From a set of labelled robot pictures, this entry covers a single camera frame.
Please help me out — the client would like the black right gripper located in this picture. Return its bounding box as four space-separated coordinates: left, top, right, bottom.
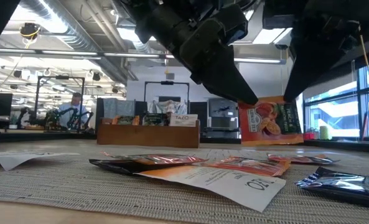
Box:
263 0 369 103

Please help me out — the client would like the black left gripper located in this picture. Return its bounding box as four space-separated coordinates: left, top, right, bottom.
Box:
121 0 259 105

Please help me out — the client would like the white Tazo tea packet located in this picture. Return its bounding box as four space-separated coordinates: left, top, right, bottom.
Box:
136 164 287 213
168 113 199 128
0 151 81 172

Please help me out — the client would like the black blackcurrant tea packet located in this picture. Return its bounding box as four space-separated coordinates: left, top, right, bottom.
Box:
295 166 369 210
141 113 170 127
88 158 160 175

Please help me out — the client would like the wooden tea organizer box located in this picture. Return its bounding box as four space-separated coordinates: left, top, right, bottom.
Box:
96 119 201 149

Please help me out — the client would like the black partition panel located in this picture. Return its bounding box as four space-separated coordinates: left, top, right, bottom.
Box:
189 101 208 129
95 97 105 121

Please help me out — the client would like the grey screen cart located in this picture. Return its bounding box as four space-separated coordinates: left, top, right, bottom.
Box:
207 97 241 138

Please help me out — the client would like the black framed window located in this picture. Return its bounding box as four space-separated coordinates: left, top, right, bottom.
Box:
302 58 369 140

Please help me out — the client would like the silver foil sheet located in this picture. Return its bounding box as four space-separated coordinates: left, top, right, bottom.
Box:
147 99 189 115

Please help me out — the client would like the green yellow roll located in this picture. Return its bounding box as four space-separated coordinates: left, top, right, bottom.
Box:
319 125 330 141

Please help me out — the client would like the grey fabric partition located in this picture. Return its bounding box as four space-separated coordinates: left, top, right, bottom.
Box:
103 98 136 118

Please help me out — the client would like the long tube light strip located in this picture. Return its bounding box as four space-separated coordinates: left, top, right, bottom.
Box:
0 47 287 65

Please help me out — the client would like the person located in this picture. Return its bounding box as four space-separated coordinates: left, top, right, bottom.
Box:
57 92 90 130

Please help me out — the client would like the grey woven placemat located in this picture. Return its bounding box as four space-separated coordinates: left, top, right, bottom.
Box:
0 139 369 224

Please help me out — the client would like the black camera gantry frame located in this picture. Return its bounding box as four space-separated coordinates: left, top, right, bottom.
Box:
34 75 86 131
144 80 190 114

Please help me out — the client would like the black aluminium table frame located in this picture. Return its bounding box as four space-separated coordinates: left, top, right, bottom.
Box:
0 132 369 154

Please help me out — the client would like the black yellow cable reel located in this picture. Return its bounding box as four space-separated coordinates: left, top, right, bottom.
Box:
19 22 42 40

